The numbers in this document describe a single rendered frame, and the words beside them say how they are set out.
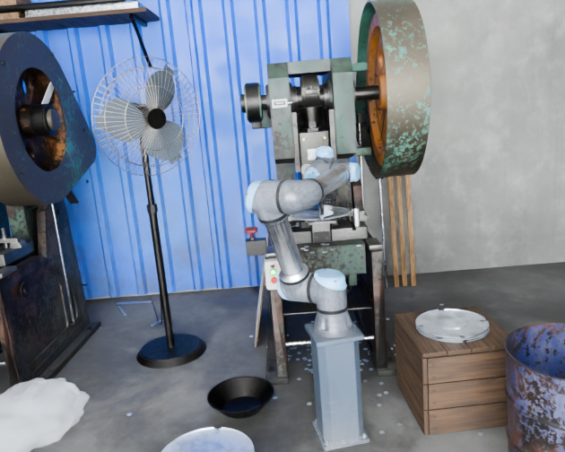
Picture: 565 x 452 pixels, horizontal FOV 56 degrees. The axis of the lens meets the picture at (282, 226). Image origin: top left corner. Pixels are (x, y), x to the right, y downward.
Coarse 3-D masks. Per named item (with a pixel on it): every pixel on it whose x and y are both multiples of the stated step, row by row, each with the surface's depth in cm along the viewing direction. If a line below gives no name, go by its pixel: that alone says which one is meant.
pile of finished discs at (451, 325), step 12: (432, 312) 233; (444, 312) 232; (456, 312) 231; (468, 312) 230; (420, 324) 222; (432, 324) 221; (444, 324) 219; (456, 324) 218; (468, 324) 218; (480, 324) 217; (432, 336) 211; (444, 336) 208; (456, 336) 208; (468, 336) 206; (480, 336) 208
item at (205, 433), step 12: (192, 432) 171; (204, 432) 170; (228, 432) 169; (240, 432) 168; (168, 444) 165; (180, 444) 165; (192, 444) 165; (204, 444) 163; (216, 444) 163; (228, 444) 163; (240, 444) 163; (252, 444) 162
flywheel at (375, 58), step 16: (368, 48) 275; (368, 64) 279; (384, 64) 254; (368, 80) 284; (384, 80) 250; (384, 96) 250; (368, 112) 291; (384, 112) 264; (384, 128) 267; (384, 144) 271
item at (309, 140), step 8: (304, 128) 260; (312, 128) 256; (320, 128) 259; (304, 136) 253; (312, 136) 253; (320, 136) 253; (328, 136) 253; (304, 144) 254; (312, 144) 254; (320, 144) 254; (328, 144) 254; (304, 152) 255; (312, 152) 254; (304, 160) 255; (312, 160) 255; (304, 168) 255
